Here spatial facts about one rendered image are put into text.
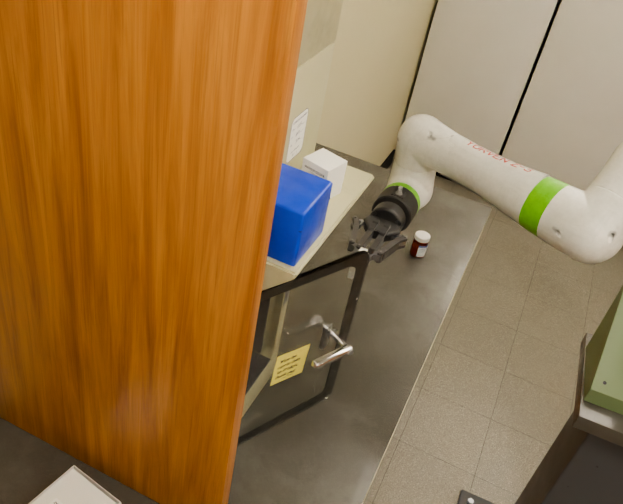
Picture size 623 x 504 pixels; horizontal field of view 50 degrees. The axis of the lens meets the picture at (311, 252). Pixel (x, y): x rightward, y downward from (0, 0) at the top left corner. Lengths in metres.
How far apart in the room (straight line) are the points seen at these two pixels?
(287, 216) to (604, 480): 1.32
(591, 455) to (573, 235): 0.75
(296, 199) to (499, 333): 2.51
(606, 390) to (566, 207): 0.57
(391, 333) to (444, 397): 1.25
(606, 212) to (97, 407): 0.96
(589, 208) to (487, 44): 2.72
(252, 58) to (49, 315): 0.60
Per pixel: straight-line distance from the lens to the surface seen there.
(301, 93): 1.02
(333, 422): 1.48
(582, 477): 1.97
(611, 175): 1.36
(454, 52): 4.03
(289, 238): 0.89
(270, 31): 0.68
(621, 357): 1.76
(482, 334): 3.28
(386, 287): 1.83
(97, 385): 1.18
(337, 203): 1.06
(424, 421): 2.81
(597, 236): 1.31
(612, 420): 1.77
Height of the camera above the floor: 2.08
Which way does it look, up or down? 37 degrees down
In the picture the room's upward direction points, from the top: 12 degrees clockwise
